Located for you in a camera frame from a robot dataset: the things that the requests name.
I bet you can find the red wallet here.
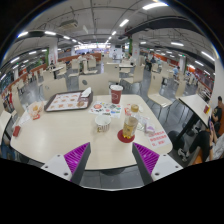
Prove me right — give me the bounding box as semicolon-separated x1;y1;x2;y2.
12;125;22;138

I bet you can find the white sign with red text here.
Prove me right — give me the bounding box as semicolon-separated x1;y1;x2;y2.
146;130;170;149

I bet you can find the white paper napkin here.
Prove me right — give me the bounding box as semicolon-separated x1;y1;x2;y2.
80;86;93;98

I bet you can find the colourful sticker sheet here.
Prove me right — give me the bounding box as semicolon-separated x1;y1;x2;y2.
88;100;124;119

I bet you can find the clear bottle with yellow cap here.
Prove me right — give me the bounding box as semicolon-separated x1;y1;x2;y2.
122;103;140;140

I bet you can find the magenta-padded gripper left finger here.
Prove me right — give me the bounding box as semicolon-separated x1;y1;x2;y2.
40;142;92;186

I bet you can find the flat round red coaster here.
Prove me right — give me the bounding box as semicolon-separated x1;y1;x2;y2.
116;129;136;144

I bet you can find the dark brown food tray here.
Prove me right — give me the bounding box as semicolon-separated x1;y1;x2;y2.
43;89;94;113

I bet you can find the red paper cup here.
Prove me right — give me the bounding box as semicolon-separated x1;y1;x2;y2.
109;84;124;105

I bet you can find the ceiling air conditioner unit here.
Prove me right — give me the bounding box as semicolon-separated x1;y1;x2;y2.
59;19;79;30

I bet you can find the white paper receipt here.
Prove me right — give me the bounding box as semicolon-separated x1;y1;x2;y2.
18;113;32;126

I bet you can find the printed paper tray liner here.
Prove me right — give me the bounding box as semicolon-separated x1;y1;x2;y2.
48;92;90;111

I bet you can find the beige side table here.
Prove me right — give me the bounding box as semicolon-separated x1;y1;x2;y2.
0;109;13;136
178;94;212;128

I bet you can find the beige wooden chair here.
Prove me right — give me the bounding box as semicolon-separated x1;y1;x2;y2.
147;71;174;116
42;77;69;101
78;73;111;96

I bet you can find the white patterned mug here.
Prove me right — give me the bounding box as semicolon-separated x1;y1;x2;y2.
94;114;112;134

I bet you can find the group of beige chairs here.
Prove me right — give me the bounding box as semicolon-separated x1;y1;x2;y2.
16;54;201;98

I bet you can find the group of ceiling lights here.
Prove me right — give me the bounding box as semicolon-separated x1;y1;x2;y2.
0;1;224;83

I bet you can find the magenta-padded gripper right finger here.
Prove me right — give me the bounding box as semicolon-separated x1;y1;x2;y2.
131;142;184;186

